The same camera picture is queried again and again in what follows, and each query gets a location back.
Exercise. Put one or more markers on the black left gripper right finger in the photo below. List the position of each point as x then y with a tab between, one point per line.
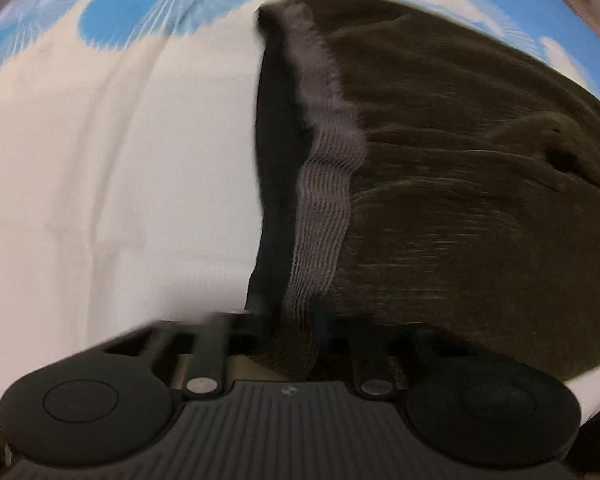
363	354

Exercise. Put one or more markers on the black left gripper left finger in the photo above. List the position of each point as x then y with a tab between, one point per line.
195	360

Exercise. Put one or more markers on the dark brown corduroy pants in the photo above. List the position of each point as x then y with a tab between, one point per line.
413	170

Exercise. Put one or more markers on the blue and white bedsheet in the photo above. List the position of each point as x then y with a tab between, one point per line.
127	186

